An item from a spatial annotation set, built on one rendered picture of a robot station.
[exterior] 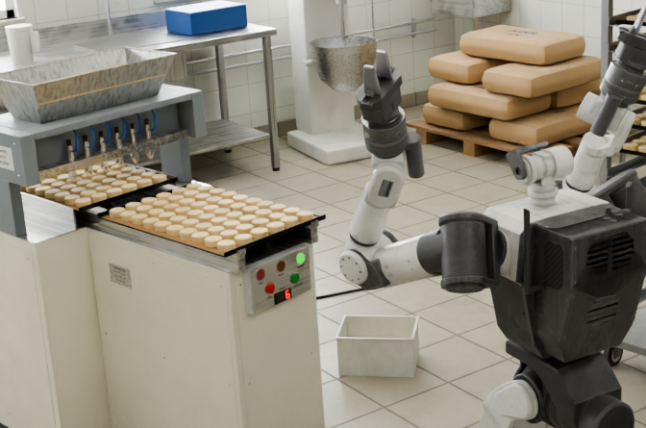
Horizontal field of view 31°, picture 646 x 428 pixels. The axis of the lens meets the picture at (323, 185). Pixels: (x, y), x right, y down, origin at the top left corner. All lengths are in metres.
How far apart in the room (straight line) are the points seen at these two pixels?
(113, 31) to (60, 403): 3.76
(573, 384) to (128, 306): 1.71
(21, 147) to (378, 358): 1.64
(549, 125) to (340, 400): 3.15
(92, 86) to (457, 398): 1.72
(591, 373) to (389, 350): 2.03
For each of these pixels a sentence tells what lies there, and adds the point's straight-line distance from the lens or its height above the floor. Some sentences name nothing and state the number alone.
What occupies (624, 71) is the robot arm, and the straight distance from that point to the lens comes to 2.69.
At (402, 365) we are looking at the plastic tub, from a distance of 4.52.
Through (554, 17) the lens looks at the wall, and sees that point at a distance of 8.11.
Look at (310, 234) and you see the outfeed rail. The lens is 3.48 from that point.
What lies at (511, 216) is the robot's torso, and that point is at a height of 1.23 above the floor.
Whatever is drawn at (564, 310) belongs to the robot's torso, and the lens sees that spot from 2.38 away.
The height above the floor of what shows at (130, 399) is 0.27.
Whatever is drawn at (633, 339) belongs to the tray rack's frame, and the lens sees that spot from 4.50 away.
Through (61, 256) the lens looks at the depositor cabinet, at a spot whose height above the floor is 0.77.
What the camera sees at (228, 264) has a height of 0.86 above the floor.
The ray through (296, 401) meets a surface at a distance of 3.65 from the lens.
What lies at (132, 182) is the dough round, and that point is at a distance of 4.00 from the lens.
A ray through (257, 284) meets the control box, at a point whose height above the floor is 0.79.
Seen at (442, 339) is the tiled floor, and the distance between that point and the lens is 4.84.
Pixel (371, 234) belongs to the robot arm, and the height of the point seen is 1.18.
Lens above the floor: 2.02
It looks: 17 degrees down
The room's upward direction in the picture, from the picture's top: 4 degrees counter-clockwise
